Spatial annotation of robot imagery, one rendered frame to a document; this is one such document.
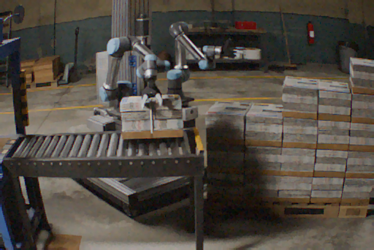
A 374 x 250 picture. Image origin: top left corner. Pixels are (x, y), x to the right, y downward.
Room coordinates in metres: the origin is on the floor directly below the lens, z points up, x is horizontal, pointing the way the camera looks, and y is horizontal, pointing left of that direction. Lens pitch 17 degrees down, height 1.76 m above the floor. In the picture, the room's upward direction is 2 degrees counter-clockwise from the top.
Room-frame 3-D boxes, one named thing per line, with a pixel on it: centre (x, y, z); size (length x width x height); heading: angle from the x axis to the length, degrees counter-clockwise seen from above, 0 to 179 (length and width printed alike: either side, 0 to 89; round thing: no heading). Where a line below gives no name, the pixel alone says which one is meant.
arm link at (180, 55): (3.97, 0.04, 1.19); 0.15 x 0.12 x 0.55; 157
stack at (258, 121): (3.36, -0.74, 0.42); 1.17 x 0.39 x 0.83; 72
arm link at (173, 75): (3.85, 0.09, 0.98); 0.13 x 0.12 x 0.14; 157
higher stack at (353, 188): (3.14, -1.43, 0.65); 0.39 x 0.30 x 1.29; 162
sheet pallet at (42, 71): (9.03, 3.21, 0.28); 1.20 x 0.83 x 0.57; 93
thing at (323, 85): (3.22, -1.14, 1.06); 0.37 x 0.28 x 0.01; 163
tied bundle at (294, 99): (3.32, -0.87, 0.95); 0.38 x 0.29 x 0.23; 162
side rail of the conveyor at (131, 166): (2.54, 0.58, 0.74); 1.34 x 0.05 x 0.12; 93
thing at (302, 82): (3.31, -0.87, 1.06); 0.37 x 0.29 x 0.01; 162
